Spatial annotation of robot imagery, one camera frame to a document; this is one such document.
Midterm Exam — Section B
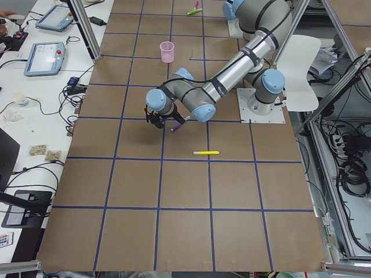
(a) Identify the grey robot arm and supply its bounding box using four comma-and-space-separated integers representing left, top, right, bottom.
223, 0, 292, 45
144, 28, 279, 129

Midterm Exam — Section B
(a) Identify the purple pen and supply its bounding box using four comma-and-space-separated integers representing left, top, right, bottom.
170, 116, 190, 132

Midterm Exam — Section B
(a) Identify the white chair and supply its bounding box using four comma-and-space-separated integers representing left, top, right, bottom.
277, 35, 321, 112

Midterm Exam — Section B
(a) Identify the near teach pendant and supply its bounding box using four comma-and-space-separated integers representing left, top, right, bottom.
24, 42, 66, 77

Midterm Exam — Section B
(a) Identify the black power adapter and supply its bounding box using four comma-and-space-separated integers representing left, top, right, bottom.
89, 16, 107, 26

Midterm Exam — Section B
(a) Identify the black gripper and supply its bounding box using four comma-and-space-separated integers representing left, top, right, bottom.
144, 107, 186, 129

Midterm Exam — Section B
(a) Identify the teach pendant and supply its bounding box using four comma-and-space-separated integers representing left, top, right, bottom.
35, 5, 74, 32
24, 42, 66, 77

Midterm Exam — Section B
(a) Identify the pink mesh cup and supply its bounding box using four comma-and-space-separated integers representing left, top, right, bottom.
159, 41, 174, 63

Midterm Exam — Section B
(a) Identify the green pen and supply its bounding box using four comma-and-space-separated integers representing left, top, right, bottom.
187, 8, 203, 15

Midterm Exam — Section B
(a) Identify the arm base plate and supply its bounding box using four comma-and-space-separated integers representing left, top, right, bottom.
237, 88, 285, 124
227, 19, 243, 38

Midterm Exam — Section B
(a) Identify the black monitor stand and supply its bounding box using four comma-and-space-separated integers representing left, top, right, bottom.
1, 190, 52, 228

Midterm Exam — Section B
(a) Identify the white tape roll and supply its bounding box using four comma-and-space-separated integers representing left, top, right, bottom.
12, 92, 29, 107

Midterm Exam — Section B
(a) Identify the aluminium frame post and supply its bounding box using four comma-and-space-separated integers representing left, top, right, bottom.
67, 0, 101, 61

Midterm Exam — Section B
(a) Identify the remote control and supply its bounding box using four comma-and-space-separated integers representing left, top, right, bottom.
0, 232, 14, 248

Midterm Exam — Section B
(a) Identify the yellow pen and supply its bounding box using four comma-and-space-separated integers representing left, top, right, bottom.
192, 151, 220, 155

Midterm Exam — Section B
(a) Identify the far teach pendant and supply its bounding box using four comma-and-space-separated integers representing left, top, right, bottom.
35, 5, 74, 32

